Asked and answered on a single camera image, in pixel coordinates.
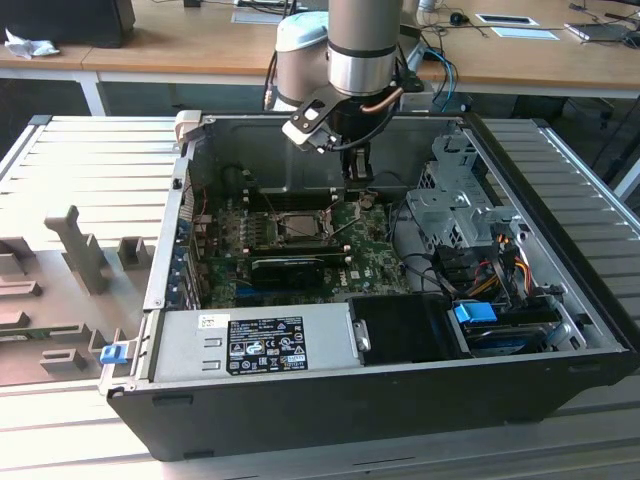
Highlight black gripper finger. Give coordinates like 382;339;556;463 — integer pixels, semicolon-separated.
357;145;375;184
341;145;359;184

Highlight silver green CPU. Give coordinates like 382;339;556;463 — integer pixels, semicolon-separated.
287;217;324;236

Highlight green motherboard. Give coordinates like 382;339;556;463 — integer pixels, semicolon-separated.
197;187;419;310

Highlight grey metal drive cage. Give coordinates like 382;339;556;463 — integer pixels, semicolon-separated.
404;119;524;261

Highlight black graphics card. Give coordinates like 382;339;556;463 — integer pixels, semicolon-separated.
249;258;327;292

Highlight beige case latch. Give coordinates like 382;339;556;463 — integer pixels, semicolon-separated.
174;110;202;147

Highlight wooden desk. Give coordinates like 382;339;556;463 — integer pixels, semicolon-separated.
0;0;281;117
399;0;640;101

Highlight blue disk carrier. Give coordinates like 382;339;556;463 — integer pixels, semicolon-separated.
452;300;497;332

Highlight white paper sheet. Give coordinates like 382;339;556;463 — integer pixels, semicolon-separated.
490;26;565;41

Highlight hard disk drive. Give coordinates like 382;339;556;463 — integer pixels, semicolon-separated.
464;309;574;359

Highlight grey power supply unit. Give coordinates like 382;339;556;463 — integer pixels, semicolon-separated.
149;302;372;385

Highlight black PC case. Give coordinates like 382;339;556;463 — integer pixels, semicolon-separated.
97;109;640;464

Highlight grey laptop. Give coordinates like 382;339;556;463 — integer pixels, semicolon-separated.
564;19;639;46

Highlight blue case latch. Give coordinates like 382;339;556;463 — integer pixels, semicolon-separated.
99;343;127;365

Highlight black monitor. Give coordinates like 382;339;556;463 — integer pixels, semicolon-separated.
0;0;137;50

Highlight grey parts rack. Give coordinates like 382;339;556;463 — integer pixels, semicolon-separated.
0;203;154;389

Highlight crumpled white paper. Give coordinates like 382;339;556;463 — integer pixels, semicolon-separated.
3;27;60;60

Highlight green RAM stick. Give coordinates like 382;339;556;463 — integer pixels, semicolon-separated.
0;324;84;344

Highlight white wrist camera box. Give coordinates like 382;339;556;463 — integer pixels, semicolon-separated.
281;98;342;153

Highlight black looped cable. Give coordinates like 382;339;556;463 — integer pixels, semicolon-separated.
387;199;454;301

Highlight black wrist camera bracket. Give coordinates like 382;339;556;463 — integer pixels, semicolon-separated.
394;59;427;97

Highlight desk cable tray cover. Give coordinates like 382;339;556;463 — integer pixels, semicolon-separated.
473;13;540;26
230;8;297;25

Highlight orange yellow power wires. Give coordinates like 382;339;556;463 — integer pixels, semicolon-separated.
469;232;534;301

